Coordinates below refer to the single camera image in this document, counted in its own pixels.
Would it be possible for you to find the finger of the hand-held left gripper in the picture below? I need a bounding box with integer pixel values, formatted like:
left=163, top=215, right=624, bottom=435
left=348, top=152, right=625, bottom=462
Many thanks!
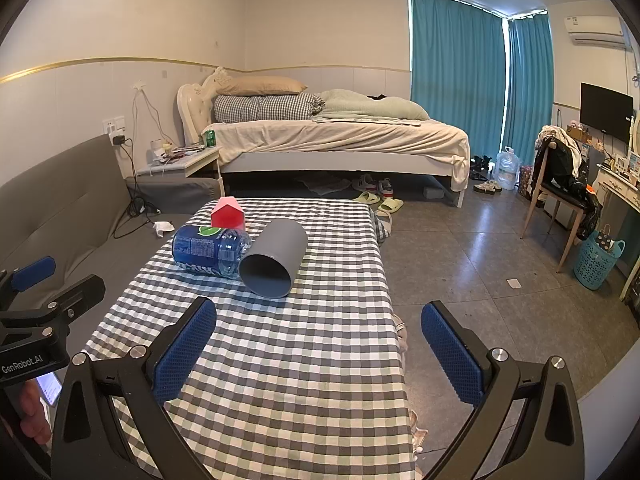
left=0, top=256, right=57, bottom=311
left=0, top=274, right=107, bottom=333

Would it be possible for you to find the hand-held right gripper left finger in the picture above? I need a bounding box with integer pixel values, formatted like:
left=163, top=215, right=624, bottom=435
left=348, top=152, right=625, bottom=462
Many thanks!
left=50, top=296, right=218, bottom=480

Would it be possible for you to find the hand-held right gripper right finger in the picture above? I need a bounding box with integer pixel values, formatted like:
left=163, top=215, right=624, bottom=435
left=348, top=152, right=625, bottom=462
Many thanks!
left=420, top=301, right=586, bottom=480

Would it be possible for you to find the grey cup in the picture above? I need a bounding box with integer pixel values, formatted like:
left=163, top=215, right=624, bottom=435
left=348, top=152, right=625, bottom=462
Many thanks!
left=238, top=218, right=309, bottom=300

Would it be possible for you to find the person's left hand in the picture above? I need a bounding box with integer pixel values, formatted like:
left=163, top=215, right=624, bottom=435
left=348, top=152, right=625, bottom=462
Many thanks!
left=19, top=377, right=55, bottom=445

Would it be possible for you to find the smartphone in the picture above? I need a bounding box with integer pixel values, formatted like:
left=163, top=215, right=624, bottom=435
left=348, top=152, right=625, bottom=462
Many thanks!
left=37, top=371, right=64, bottom=407

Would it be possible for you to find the grey sofa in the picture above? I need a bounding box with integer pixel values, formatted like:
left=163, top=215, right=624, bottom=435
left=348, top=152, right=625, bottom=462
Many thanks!
left=0, top=134, right=223, bottom=411

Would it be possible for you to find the blue plastic water bottle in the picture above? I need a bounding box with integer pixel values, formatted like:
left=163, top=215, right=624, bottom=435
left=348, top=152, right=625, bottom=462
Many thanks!
left=172, top=224, right=253, bottom=280

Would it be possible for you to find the checked tablecloth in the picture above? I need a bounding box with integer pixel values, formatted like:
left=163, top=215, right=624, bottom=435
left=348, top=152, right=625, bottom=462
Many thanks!
left=82, top=199, right=426, bottom=480

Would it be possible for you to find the red house-shaped box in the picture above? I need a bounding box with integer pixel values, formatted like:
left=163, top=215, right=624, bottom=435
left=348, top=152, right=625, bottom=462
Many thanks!
left=210, top=197, right=247, bottom=234

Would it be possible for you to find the blue laundry basket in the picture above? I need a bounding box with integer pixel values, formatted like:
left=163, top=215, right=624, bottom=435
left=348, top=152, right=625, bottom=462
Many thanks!
left=573, top=230, right=626, bottom=291

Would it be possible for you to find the white nightstand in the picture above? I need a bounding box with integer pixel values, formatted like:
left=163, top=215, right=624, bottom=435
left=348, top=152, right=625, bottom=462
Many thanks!
left=135, top=146, right=224, bottom=197

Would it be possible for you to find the patterned gift bag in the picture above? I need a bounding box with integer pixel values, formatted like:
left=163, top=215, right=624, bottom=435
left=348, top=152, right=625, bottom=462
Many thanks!
left=518, top=164, right=536, bottom=199

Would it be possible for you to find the black boots pair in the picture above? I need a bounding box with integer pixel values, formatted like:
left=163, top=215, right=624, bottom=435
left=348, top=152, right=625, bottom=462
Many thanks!
left=469, top=154, right=496, bottom=181

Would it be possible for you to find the wooden chair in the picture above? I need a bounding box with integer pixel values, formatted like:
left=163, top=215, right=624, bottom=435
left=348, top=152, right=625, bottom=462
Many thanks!
left=519, top=141, right=592, bottom=274

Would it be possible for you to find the large clear water jug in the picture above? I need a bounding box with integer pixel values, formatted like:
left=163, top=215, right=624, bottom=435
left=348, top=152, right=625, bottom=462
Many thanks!
left=494, top=146, right=521, bottom=191

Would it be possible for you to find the white bed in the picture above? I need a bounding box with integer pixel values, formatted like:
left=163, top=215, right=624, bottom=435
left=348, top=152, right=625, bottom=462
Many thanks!
left=177, top=66, right=472, bottom=209

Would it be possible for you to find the black jacket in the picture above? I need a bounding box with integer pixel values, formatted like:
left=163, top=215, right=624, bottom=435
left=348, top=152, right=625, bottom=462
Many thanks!
left=532, top=135, right=604, bottom=241

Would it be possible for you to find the white garment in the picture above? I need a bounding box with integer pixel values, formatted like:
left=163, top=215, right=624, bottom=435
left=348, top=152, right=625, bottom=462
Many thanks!
left=537, top=125, right=586, bottom=172

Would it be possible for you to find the beige bed sheet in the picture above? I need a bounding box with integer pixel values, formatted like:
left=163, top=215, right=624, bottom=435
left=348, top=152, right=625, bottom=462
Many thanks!
left=202, top=119, right=472, bottom=182

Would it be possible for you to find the checked quilt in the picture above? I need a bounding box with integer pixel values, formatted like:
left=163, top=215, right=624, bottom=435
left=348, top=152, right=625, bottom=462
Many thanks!
left=212, top=92, right=327, bottom=124

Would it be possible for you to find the light green blanket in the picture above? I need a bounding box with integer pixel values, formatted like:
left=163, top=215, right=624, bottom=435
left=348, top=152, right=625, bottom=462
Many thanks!
left=312, top=88, right=431, bottom=124

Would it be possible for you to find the beige pillow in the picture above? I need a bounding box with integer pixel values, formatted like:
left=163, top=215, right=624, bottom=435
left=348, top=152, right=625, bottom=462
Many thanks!
left=215, top=76, right=309, bottom=97

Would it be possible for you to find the wide teal curtain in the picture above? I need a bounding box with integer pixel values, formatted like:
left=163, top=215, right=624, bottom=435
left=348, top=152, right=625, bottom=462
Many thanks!
left=408, top=0, right=505, bottom=157

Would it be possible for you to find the narrow teal curtain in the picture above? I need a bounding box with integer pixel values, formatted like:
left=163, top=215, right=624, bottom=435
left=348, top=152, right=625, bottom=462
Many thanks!
left=501, top=10, right=554, bottom=167

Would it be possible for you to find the black television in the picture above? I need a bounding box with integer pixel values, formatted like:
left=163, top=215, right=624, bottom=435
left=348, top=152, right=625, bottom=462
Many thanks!
left=580, top=82, right=634, bottom=144

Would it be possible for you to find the white air conditioner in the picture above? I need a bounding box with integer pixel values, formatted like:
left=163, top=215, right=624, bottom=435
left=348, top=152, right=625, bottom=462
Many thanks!
left=564, top=15, right=632, bottom=51

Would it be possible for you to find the black charger cable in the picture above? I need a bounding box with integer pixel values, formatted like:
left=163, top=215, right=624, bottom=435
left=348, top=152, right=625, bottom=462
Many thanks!
left=112, top=139, right=162, bottom=239

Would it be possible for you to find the white cable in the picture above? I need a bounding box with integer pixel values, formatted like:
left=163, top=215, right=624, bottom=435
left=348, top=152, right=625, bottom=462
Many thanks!
left=132, top=86, right=174, bottom=147

